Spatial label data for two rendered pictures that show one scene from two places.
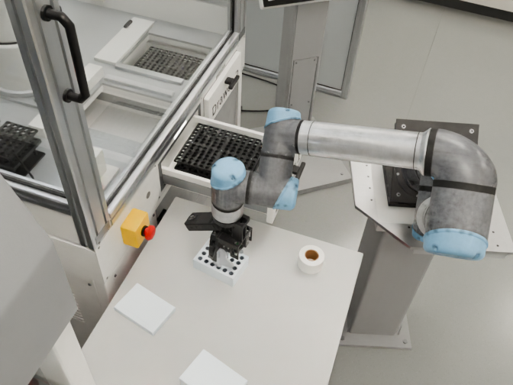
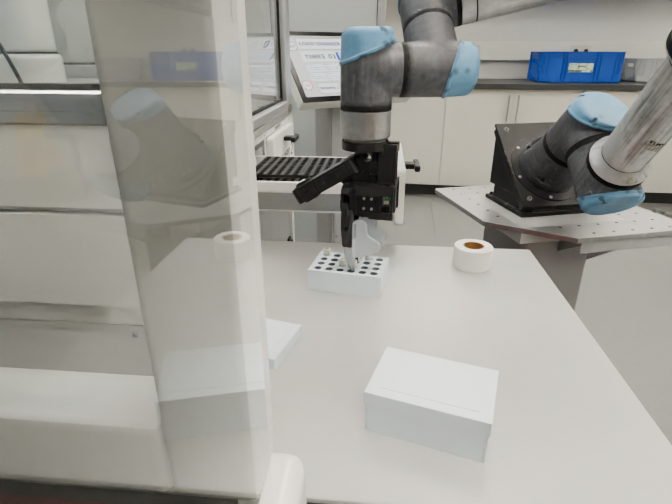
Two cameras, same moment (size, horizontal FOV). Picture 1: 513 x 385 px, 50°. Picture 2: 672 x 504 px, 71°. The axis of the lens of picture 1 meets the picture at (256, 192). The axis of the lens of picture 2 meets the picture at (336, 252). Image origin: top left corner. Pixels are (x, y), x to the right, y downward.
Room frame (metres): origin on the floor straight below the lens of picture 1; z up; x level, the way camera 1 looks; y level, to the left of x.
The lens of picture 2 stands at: (0.13, 0.25, 1.14)
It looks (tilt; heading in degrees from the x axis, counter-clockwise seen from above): 23 degrees down; 349
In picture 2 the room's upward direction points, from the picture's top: straight up
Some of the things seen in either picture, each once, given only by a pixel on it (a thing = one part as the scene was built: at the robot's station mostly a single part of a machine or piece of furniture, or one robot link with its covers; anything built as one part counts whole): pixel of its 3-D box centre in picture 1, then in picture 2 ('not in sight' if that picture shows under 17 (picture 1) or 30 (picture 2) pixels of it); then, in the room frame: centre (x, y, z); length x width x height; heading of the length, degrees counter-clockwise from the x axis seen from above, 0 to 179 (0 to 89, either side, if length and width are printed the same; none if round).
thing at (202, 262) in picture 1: (221, 262); (349, 273); (0.85, 0.08, 0.78); 0.12 x 0.08 x 0.04; 65
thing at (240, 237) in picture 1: (230, 229); (369, 179); (0.83, 0.06, 0.95); 0.09 x 0.08 x 0.12; 64
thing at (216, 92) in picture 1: (223, 87); (281, 149); (1.50, 0.14, 0.87); 0.29 x 0.02 x 0.11; 163
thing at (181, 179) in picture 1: (218, 158); (303, 181); (1.16, 0.12, 0.86); 0.40 x 0.26 x 0.06; 73
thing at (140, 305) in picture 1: (144, 308); (247, 337); (0.70, 0.26, 0.77); 0.13 x 0.09 x 0.02; 60
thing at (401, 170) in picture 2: (285, 175); (397, 179); (1.10, -0.08, 0.87); 0.29 x 0.02 x 0.11; 163
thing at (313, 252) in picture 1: (311, 259); (472, 255); (0.88, -0.16, 0.78); 0.07 x 0.07 x 0.04
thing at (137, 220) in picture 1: (137, 228); not in sight; (0.87, 0.30, 0.88); 0.07 x 0.05 x 0.07; 163
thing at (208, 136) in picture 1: (221, 158); (307, 179); (1.16, 0.11, 0.87); 0.22 x 0.18 x 0.06; 73
